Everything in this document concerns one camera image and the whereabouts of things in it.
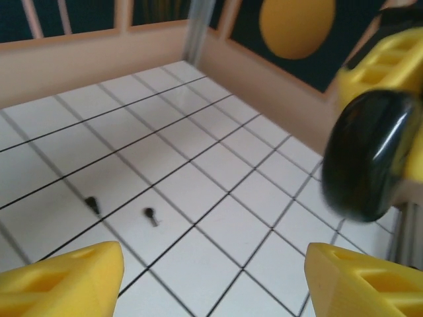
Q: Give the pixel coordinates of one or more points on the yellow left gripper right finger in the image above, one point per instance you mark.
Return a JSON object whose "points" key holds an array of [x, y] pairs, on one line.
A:
{"points": [[363, 290]]}

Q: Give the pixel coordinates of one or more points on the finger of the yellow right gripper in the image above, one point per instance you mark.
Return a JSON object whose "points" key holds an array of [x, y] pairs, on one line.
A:
{"points": [[409, 79], [417, 163]]}

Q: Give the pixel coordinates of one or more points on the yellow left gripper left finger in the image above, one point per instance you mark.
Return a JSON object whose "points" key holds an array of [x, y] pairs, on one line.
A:
{"points": [[59, 284]]}

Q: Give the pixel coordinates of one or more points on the glossy earbud charging case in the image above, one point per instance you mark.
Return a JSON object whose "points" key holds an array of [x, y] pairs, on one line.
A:
{"points": [[363, 155]]}

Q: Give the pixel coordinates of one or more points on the small black screw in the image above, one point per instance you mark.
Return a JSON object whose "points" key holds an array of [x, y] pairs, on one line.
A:
{"points": [[150, 214]]}

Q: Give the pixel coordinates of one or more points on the aluminium extrusion post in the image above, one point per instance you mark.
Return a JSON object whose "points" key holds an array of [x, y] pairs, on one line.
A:
{"points": [[408, 231], [197, 29]]}

